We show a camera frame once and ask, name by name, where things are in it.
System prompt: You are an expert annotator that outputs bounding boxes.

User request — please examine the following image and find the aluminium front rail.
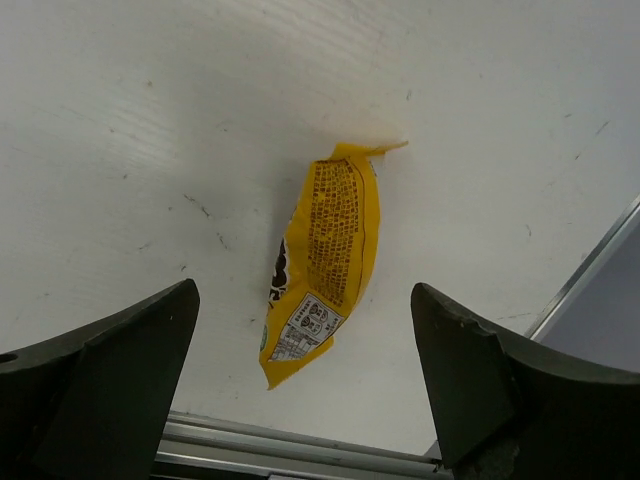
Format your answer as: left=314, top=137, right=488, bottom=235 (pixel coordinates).
left=151, top=203, right=639, bottom=479

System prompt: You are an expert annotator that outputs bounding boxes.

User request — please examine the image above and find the yellow m&m pack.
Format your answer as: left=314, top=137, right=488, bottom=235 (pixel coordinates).
left=259, top=143, right=399, bottom=389

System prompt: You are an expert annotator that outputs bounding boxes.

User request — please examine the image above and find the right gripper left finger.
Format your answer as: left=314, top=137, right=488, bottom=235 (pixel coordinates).
left=1, top=279, right=200, bottom=479

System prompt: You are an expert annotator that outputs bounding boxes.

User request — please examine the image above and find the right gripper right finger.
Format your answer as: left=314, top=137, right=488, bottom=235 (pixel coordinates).
left=411, top=283, right=639, bottom=479

